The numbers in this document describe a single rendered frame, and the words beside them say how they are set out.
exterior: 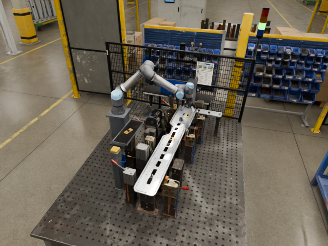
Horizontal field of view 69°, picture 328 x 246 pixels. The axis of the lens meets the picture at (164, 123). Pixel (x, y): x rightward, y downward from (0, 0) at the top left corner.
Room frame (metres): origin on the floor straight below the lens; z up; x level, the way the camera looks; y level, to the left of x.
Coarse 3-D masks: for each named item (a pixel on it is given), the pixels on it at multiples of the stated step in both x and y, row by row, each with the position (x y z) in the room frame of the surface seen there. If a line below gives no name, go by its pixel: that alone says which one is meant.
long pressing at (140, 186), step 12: (180, 108) 2.44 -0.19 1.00; (192, 120) 2.20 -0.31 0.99; (180, 132) 1.96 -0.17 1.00; (156, 156) 1.59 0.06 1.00; (168, 156) 1.59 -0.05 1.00; (144, 168) 1.43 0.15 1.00; (156, 168) 1.44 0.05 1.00; (144, 180) 1.31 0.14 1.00; (156, 180) 1.31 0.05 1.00; (144, 192) 1.19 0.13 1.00; (156, 192) 1.19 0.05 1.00
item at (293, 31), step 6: (276, 30) 5.18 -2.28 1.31; (282, 30) 4.99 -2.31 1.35; (288, 30) 5.00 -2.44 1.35; (294, 30) 5.01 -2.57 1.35; (306, 36) 4.56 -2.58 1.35; (312, 36) 4.57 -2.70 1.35; (318, 36) 4.58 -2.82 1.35; (324, 36) 4.59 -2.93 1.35; (324, 84) 4.36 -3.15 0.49; (324, 90) 4.35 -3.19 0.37; (318, 96) 4.36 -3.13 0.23; (324, 96) 4.35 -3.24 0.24; (294, 102) 4.43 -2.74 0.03; (318, 102) 4.44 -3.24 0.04; (324, 102) 4.32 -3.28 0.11
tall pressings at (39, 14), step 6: (30, 0) 10.55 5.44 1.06; (36, 0) 10.86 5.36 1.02; (48, 0) 11.70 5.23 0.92; (36, 6) 10.84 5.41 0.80; (42, 6) 11.17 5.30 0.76; (48, 6) 11.48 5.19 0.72; (30, 12) 10.66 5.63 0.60; (36, 12) 10.65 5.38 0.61; (48, 12) 11.41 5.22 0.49; (54, 12) 11.40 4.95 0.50; (42, 18) 10.91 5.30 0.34
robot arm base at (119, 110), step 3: (123, 105) 2.19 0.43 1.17; (111, 108) 2.16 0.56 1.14; (114, 108) 2.12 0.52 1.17; (117, 108) 2.11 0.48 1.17; (120, 108) 2.12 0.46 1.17; (123, 108) 2.15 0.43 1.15; (111, 111) 2.13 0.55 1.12; (114, 111) 2.11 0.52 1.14; (117, 111) 2.10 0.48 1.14; (120, 111) 2.12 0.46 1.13; (123, 111) 2.14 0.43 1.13; (114, 114) 2.10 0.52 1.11; (117, 114) 2.10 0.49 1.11; (120, 114) 2.10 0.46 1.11
